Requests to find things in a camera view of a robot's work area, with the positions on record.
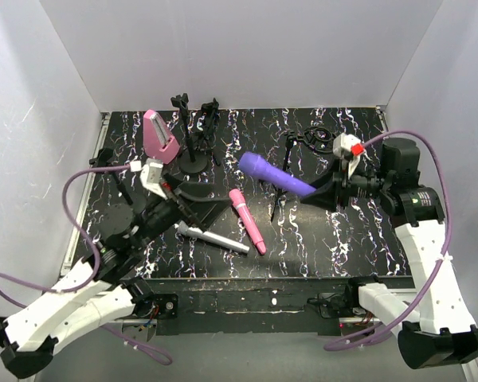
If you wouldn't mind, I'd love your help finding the silver grey microphone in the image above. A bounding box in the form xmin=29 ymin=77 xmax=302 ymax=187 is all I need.
xmin=177 ymin=221 xmax=250 ymax=255

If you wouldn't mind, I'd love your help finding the black round-base clip stand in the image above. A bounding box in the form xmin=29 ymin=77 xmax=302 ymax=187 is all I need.
xmin=170 ymin=93 xmax=209 ymax=176

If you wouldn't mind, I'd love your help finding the purple matte microphone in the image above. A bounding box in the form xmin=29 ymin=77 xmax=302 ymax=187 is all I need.
xmin=238 ymin=152 xmax=316 ymax=197

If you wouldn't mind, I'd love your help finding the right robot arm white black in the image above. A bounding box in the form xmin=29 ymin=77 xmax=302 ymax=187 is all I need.
xmin=302 ymin=134 xmax=478 ymax=369

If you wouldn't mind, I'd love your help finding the black left-edge clip stand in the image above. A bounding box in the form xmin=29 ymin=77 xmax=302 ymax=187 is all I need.
xmin=90 ymin=170 xmax=147 ymax=225

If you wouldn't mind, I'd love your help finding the black folded tripod stand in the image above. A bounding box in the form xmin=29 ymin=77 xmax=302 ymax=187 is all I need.
xmin=194 ymin=98 xmax=221 ymax=166

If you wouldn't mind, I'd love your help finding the pink microphone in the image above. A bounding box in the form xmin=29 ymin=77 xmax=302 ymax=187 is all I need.
xmin=229 ymin=189 xmax=267 ymax=255

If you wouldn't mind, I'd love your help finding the pink metronome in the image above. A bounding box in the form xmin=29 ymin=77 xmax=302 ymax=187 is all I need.
xmin=143 ymin=110 xmax=180 ymax=165

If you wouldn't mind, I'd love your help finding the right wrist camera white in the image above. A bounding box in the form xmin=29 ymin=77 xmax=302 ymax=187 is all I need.
xmin=332 ymin=133 xmax=365 ymax=178

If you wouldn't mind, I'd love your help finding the black tripod shock-mount stand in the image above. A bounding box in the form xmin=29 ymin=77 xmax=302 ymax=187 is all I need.
xmin=258 ymin=126 xmax=339 ymax=222

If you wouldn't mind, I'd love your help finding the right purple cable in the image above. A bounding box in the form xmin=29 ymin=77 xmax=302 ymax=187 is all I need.
xmin=323 ymin=129 xmax=452 ymax=352

